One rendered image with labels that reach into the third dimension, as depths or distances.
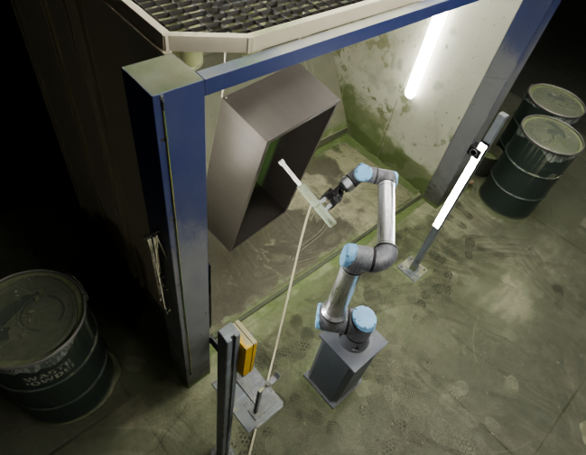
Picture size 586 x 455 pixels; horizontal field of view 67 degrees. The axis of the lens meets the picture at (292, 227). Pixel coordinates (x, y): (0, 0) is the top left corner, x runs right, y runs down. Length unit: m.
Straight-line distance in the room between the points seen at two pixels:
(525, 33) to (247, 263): 2.66
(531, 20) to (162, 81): 2.85
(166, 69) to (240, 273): 2.39
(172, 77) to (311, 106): 1.22
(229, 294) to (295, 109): 1.65
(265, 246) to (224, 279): 0.47
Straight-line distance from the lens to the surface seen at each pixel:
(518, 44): 3.80
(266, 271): 3.67
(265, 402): 2.39
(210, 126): 4.00
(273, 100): 2.49
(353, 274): 2.13
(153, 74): 1.47
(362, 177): 2.43
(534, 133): 4.64
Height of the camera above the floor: 3.06
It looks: 49 degrees down
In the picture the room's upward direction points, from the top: 12 degrees clockwise
